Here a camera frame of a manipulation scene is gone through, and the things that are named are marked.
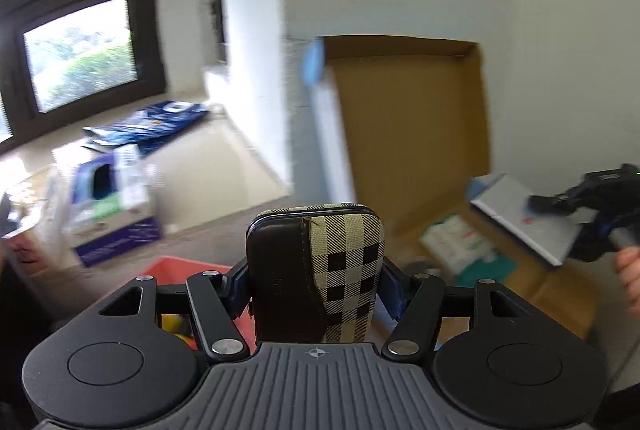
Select teal flat packet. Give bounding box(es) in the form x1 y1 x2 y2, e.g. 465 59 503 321
456 254 519 289

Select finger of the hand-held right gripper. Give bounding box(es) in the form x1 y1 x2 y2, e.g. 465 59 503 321
528 191 577 217

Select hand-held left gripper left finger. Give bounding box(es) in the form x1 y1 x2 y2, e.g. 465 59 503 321
97 259 251 364

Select red plastic bin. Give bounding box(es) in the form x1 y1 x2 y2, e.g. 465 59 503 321
137 256 261 352

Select cardboard box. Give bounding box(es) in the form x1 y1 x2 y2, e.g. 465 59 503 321
320 35 602 342

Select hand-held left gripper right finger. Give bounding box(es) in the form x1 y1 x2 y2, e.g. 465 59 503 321
381 258 522 360

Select person's right hand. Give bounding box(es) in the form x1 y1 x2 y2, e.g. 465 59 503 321
614 246 640 312

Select grey box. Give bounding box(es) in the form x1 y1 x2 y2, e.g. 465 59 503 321
467 173 587 268

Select white and green packet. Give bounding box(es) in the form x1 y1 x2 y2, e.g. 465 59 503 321
419 215 497 277

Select plaid and brown leather case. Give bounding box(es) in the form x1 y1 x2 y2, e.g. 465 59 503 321
245 202 386 345

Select purple tissue box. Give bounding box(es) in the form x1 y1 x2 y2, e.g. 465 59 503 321
69 144 164 268

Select blue printed packets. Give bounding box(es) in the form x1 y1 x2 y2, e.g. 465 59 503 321
81 100 211 156

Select dark framed window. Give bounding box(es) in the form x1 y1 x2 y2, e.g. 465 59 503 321
0 0 168 154

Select yellow item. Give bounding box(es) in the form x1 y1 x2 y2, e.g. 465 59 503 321
160 314 195 351

